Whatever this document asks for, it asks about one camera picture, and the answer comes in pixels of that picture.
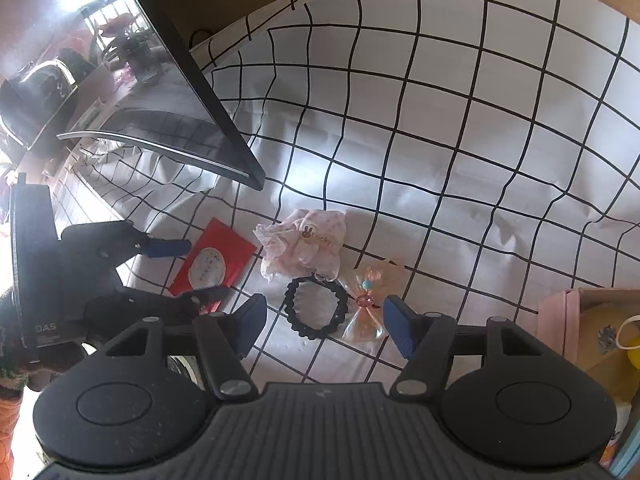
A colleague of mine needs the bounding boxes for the black computer monitor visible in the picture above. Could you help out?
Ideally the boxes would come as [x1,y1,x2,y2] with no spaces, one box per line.
[0,0,266,192]

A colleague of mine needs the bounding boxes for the pink lace scrunchie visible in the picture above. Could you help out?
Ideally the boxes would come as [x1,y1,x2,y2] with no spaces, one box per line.
[253,208,349,284]

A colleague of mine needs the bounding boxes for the pink cardboard box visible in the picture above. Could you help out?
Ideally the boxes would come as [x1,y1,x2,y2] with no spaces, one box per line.
[537,287,640,477]

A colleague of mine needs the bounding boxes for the clear bow hair clip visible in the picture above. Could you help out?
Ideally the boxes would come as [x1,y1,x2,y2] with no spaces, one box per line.
[342,259,407,342]

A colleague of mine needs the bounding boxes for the red packet with round label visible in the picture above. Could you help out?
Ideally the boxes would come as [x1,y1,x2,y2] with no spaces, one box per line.
[167,217,259,314]

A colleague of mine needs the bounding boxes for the black hair tie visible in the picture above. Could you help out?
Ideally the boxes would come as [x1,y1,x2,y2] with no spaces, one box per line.
[283,275,350,337]

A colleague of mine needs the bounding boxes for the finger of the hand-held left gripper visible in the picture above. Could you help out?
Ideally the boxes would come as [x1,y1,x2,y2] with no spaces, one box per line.
[142,285,231,325]
[125,222,193,267]

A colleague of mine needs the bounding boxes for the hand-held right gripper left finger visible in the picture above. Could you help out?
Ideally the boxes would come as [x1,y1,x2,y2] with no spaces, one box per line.
[120,292,268,401]

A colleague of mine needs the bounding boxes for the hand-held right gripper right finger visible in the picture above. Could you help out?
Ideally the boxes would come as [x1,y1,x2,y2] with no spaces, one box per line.
[382,294,512,401]

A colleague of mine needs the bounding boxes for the white black checkered cloth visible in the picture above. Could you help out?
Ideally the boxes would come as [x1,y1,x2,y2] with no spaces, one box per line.
[60,0,640,387]

